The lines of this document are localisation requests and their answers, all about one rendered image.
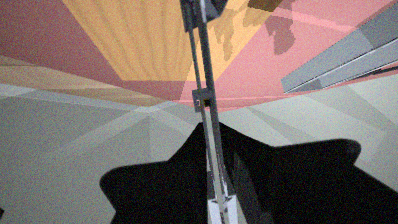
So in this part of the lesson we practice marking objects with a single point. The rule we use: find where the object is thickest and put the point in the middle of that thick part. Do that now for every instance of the light wooden board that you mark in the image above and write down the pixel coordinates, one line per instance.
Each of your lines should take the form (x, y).
(145, 39)

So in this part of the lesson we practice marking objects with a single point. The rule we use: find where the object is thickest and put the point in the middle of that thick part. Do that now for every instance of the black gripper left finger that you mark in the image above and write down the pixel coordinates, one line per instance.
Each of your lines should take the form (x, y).
(183, 175)

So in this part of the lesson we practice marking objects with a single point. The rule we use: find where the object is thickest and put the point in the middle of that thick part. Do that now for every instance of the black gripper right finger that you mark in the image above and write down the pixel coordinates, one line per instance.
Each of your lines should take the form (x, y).
(254, 168)

